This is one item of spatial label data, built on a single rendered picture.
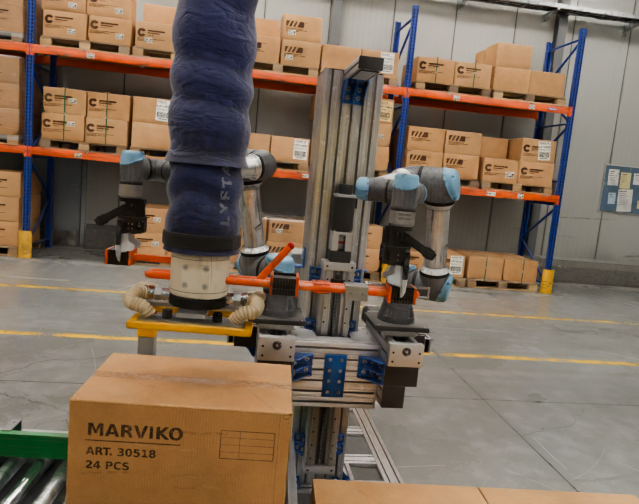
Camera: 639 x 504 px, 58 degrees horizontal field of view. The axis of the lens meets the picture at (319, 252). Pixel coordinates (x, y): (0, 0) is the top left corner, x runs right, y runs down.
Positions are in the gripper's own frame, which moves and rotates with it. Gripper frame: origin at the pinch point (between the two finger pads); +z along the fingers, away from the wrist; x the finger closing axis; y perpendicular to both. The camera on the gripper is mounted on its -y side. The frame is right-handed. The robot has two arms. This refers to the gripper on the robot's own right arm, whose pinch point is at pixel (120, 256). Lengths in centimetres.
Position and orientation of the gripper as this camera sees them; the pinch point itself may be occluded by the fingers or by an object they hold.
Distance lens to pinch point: 205.4
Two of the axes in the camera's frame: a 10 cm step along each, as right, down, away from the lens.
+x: -0.6, -1.4, 9.9
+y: 9.9, 0.9, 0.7
